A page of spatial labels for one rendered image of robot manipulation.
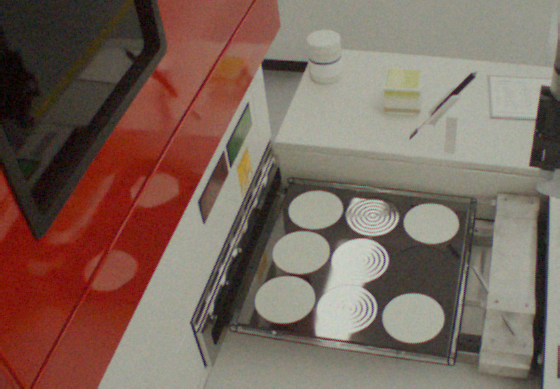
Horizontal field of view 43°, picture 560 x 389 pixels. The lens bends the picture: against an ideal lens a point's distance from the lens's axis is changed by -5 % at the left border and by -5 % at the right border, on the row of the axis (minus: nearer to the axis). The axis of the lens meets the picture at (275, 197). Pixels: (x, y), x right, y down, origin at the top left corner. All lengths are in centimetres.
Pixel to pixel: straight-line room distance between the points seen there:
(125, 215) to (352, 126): 75
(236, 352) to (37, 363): 66
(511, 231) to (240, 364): 54
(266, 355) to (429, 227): 37
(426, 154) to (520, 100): 26
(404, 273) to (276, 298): 22
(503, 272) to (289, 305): 38
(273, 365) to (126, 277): 51
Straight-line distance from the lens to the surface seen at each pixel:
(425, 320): 120
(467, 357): 124
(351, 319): 121
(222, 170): 118
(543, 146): 108
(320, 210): 138
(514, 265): 132
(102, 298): 76
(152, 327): 101
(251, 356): 128
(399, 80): 146
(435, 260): 129
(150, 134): 82
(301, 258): 130
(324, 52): 153
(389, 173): 142
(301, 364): 126
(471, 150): 140
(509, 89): 157
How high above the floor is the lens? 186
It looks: 43 degrees down
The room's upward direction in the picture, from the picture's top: 8 degrees counter-clockwise
